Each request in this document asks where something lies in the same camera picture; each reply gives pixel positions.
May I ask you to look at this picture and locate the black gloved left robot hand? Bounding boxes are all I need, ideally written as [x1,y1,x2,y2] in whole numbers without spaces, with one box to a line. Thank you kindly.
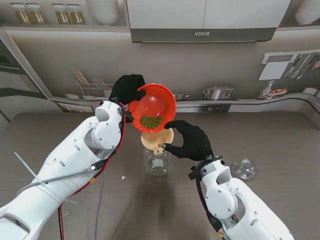
[109,74,147,105]

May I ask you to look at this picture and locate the clear glass jar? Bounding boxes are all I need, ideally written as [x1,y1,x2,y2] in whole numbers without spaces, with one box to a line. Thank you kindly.
[142,147,175,177]

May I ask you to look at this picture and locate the white cable tie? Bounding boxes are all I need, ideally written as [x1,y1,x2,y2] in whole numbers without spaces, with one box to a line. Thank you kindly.
[14,151,48,187]

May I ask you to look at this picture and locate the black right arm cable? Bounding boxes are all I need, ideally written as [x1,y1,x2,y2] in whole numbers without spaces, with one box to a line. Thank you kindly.
[195,161,223,230]

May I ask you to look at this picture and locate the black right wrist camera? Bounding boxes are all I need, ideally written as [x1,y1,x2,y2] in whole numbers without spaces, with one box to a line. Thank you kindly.
[189,166,201,180]

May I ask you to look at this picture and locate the dark grey hanging cable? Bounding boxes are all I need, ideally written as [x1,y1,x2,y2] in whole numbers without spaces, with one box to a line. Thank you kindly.
[94,166,107,240]

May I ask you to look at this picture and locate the printed kitchen backdrop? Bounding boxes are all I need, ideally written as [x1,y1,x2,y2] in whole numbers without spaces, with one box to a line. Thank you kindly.
[0,0,320,123]

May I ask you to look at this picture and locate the red left arm cable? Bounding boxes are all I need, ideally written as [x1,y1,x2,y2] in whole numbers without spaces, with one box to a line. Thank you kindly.
[57,101,127,240]

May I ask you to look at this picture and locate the green mung beans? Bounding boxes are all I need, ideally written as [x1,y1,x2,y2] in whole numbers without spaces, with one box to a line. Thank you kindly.
[139,114,164,131]

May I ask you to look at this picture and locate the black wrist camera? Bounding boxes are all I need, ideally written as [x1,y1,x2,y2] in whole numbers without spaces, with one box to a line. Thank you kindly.
[122,109,135,124]
[189,166,201,180]

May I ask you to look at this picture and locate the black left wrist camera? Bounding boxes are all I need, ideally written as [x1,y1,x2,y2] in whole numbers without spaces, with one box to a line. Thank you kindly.
[122,109,135,124]

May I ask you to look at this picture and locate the clear glass jar lid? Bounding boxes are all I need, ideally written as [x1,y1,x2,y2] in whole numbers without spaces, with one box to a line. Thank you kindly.
[230,158,258,181]

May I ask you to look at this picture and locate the beige plastic funnel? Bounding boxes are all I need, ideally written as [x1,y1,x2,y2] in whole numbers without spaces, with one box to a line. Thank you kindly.
[140,127,175,159]

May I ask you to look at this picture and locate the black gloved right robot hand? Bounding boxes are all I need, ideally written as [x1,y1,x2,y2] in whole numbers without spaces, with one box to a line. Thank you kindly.
[162,119,215,162]

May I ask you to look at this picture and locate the orange plastic bowl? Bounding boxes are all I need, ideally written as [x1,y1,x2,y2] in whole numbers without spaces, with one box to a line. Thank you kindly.
[127,83,177,133]

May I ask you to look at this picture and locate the light grey left arm cable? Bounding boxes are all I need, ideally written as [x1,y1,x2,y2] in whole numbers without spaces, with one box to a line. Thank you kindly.
[14,161,105,200]

